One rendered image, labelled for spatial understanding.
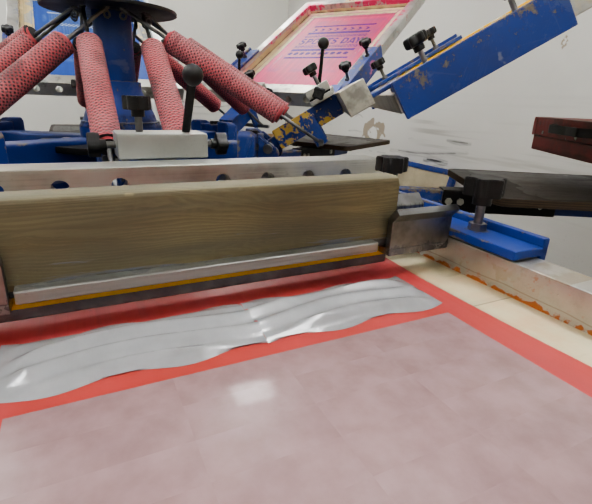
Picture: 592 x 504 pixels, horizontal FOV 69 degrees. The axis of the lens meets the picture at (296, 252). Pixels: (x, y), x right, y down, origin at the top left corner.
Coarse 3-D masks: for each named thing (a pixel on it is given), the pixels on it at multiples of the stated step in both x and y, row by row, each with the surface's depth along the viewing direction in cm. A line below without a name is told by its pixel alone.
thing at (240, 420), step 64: (64, 320) 35; (128, 320) 36; (128, 384) 28; (192, 384) 28; (256, 384) 28; (0, 448) 23; (64, 448) 23; (128, 448) 23; (192, 448) 23; (256, 448) 23; (320, 448) 23
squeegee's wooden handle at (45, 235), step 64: (0, 192) 31; (64, 192) 32; (128, 192) 34; (192, 192) 36; (256, 192) 38; (320, 192) 41; (384, 192) 45; (0, 256) 31; (64, 256) 33; (128, 256) 35; (192, 256) 37
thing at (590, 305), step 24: (456, 240) 48; (456, 264) 49; (480, 264) 46; (504, 264) 43; (528, 264) 42; (552, 264) 42; (504, 288) 43; (528, 288) 41; (552, 288) 39; (576, 288) 37; (552, 312) 39; (576, 312) 37
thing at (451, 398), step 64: (256, 320) 36; (384, 320) 37; (448, 320) 38; (320, 384) 29; (384, 384) 29; (448, 384) 29; (512, 384) 29; (576, 384) 30; (384, 448) 24; (448, 448) 24; (512, 448) 24; (576, 448) 24
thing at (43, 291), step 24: (360, 240) 45; (192, 264) 37; (216, 264) 37; (240, 264) 38; (264, 264) 39; (288, 264) 40; (24, 288) 31; (48, 288) 32; (72, 288) 32; (96, 288) 33; (120, 288) 34
